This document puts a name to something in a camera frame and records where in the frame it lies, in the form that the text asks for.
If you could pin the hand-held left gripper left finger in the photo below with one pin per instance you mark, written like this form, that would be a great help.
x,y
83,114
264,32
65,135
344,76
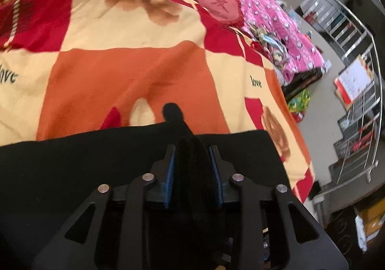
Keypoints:
x,y
169,179

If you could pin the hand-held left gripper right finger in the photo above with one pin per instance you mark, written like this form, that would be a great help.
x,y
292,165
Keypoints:
x,y
218,185

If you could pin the black pants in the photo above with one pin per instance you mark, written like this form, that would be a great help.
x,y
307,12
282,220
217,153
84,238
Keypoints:
x,y
60,173

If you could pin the red bag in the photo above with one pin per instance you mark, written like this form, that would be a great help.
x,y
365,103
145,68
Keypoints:
x,y
297,116

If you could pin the red orange checkered blanket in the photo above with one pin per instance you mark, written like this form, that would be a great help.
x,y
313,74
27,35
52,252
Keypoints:
x,y
120,77

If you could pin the green plastic bag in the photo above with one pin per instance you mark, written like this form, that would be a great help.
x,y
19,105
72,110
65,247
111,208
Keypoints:
x,y
299,100

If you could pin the colourful patterned cloth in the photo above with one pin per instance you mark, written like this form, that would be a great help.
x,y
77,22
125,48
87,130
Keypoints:
x,y
270,47

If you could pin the cardboard box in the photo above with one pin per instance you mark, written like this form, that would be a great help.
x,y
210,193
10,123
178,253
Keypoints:
x,y
371,222

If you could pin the pink penguin print blanket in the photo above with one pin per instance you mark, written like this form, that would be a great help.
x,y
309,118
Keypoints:
x,y
270,17

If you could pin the red heart-shaped pillow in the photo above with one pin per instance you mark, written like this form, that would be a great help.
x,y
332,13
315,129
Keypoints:
x,y
218,2

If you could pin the chrome metal rack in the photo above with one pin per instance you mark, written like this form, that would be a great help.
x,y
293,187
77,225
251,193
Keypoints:
x,y
358,26

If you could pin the dark wooden bed frame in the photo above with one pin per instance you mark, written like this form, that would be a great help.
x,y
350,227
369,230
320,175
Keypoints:
x,y
300,82

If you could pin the red and white wall calendar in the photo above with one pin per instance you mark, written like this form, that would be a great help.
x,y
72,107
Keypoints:
x,y
355,80

